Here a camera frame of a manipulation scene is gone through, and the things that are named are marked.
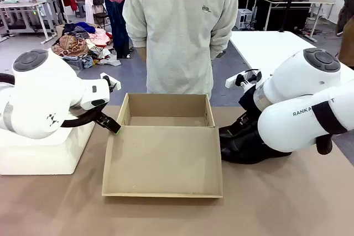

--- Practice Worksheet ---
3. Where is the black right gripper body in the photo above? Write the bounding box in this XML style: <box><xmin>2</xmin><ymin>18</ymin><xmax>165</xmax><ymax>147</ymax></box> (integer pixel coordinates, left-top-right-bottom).
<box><xmin>238</xmin><ymin>85</ymin><xmax>263</xmax><ymax>120</ymax></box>

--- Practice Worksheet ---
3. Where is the black leather shoe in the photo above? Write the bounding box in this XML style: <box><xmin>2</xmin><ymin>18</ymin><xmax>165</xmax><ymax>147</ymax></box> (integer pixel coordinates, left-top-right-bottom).
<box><xmin>218</xmin><ymin>114</ymin><xmax>263</xmax><ymax>142</ymax></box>
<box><xmin>220</xmin><ymin>133</ymin><xmax>293</xmax><ymax>165</ymax></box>

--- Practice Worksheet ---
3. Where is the brown cardboard shoe box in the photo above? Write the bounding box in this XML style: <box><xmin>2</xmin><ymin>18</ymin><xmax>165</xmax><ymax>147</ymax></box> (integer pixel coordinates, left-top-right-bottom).
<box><xmin>101</xmin><ymin>93</ymin><xmax>224</xmax><ymax>199</ymax></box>

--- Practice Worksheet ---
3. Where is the person's right forearm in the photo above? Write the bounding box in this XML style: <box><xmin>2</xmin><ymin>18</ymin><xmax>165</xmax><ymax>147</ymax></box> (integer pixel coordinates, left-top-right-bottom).
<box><xmin>137</xmin><ymin>46</ymin><xmax>148</xmax><ymax>62</ymax></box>

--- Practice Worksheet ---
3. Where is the white plastic storage box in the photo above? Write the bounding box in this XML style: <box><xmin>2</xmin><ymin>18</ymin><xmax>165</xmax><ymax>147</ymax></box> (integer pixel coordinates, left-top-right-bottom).
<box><xmin>0</xmin><ymin>122</ymin><xmax>96</xmax><ymax>176</ymax></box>

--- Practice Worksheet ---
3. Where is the large white table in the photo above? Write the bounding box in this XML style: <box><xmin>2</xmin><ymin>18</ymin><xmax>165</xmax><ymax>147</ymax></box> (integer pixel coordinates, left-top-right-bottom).
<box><xmin>229</xmin><ymin>30</ymin><xmax>317</xmax><ymax>78</ymax></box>

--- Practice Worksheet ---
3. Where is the white crumpled cloth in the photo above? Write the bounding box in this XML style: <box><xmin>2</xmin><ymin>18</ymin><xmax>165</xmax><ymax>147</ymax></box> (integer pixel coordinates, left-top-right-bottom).
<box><xmin>98</xmin><ymin>48</ymin><xmax>122</xmax><ymax>67</ymax></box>

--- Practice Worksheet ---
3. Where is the blue-grey plaid cloth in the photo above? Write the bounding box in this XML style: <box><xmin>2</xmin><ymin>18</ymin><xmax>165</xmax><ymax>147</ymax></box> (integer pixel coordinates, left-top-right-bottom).
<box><xmin>63</xmin><ymin>55</ymin><xmax>94</xmax><ymax>70</ymax></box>

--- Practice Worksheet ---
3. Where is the pink crumpled cloth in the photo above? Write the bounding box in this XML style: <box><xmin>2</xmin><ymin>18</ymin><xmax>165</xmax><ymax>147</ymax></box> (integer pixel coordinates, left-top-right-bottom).
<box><xmin>87</xmin><ymin>27</ymin><xmax>113</xmax><ymax>46</ymax></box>

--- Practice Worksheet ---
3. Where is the brown patterned cloth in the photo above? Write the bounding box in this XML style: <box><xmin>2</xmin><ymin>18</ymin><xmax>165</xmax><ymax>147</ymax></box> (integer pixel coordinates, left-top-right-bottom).
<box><xmin>51</xmin><ymin>33</ymin><xmax>90</xmax><ymax>57</ymax></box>

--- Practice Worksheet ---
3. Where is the dark grey crumpled cloth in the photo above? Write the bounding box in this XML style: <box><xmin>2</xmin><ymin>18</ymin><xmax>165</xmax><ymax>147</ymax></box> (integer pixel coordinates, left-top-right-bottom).
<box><xmin>62</xmin><ymin>23</ymin><xmax>91</xmax><ymax>40</ymax></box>

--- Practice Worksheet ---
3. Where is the person in grey sweatshirt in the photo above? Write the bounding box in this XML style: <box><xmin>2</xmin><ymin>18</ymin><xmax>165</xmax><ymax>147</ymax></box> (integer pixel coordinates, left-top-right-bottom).
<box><xmin>122</xmin><ymin>0</ymin><xmax>239</xmax><ymax>100</ymax></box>

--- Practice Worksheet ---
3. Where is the blue crumpled cloth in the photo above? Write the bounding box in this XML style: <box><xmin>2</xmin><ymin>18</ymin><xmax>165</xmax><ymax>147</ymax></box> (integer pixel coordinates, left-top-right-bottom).
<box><xmin>74</xmin><ymin>21</ymin><xmax>96</xmax><ymax>34</ymax></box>

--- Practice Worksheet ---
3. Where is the black stand pole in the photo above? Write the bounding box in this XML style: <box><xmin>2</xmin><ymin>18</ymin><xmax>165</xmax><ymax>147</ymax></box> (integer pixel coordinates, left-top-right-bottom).
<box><xmin>278</xmin><ymin>0</ymin><xmax>304</xmax><ymax>33</ymax></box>

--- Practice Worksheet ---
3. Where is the black folding chair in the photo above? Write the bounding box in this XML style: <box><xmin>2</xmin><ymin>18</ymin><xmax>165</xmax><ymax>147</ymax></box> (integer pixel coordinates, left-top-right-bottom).
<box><xmin>92</xmin><ymin>0</ymin><xmax>111</xmax><ymax>30</ymax></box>

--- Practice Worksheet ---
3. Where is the wood-top lab desk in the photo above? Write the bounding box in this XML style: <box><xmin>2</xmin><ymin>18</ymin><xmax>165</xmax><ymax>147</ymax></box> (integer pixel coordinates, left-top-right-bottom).
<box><xmin>261</xmin><ymin>0</ymin><xmax>336</xmax><ymax>44</ymax></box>

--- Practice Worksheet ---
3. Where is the pale pink draped garment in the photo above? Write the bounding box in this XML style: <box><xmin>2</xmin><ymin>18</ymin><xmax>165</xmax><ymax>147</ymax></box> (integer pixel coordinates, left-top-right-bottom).
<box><xmin>84</xmin><ymin>0</ymin><xmax>96</xmax><ymax>24</ymax></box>

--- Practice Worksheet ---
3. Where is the bystander in dark apron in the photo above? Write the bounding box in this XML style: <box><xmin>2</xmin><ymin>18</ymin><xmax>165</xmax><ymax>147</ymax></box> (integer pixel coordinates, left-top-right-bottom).
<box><xmin>336</xmin><ymin>0</ymin><xmax>354</xmax><ymax>70</ymax></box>

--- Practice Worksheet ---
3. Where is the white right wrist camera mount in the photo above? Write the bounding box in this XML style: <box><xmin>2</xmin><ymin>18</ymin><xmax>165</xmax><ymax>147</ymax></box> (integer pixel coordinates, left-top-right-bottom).
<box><xmin>225</xmin><ymin>69</ymin><xmax>263</xmax><ymax>92</ymax></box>

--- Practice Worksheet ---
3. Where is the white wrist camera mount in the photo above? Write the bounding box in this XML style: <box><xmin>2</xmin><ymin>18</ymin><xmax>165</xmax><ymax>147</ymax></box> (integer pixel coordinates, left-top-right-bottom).
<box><xmin>225</xmin><ymin>69</ymin><xmax>263</xmax><ymax>92</ymax></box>
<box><xmin>100</xmin><ymin>72</ymin><xmax>122</xmax><ymax>93</ymax></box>

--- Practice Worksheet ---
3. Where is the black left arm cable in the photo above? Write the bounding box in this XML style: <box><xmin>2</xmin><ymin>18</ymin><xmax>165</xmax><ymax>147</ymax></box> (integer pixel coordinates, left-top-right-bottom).
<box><xmin>0</xmin><ymin>72</ymin><xmax>109</xmax><ymax>129</ymax></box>

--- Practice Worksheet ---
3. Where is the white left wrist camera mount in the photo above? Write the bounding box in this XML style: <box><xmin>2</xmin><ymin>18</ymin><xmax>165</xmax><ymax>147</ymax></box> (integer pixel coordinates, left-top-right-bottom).
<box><xmin>100</xmin><ymin>72</ymin><xmax>122</xmax><ymax>93</ymax></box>

